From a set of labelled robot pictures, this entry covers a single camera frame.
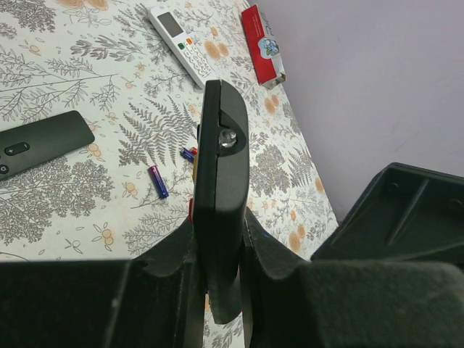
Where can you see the black TV remote with buttons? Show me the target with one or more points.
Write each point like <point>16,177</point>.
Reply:
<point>221,188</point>

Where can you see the floral table mat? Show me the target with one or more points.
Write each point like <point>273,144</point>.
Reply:
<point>105,60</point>

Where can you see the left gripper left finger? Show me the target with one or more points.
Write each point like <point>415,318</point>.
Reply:
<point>154,300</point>

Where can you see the purple blue battery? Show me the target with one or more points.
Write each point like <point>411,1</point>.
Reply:
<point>158,182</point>

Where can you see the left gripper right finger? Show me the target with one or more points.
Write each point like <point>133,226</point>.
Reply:
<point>290,302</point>

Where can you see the white air conditioner remote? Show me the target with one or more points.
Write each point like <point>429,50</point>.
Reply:
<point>181,44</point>

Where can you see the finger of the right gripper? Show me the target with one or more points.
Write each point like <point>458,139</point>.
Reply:
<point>405,213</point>

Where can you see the blue battery in pile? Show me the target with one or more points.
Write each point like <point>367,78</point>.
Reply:
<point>189,154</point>

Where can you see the red toothpaste box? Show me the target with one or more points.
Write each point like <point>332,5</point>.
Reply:
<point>263,48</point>

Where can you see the slim black remote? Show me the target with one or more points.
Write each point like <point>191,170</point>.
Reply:
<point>33,144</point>

